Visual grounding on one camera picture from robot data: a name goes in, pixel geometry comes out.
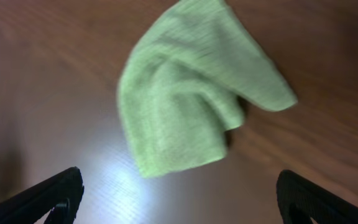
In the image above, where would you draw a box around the light green cloth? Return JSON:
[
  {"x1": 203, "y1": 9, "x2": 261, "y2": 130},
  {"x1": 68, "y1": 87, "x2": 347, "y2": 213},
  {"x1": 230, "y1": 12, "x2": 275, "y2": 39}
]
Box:
[{"x1": 117, "y1": 0, "x2": 297, "y2": 177}]

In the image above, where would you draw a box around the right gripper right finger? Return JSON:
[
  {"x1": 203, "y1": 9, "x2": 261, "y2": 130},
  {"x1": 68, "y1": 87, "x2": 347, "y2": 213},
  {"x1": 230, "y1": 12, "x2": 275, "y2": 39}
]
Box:
[{"x1": 276, "y1": 170, "x2": 358, "y2": 224}]

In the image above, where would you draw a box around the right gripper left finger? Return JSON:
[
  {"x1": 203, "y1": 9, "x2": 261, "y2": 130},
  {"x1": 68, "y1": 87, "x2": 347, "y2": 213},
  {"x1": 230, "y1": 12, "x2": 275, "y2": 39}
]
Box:
[{"x1": 0, "y1": 167, "x2": 85, "y2": 224}]

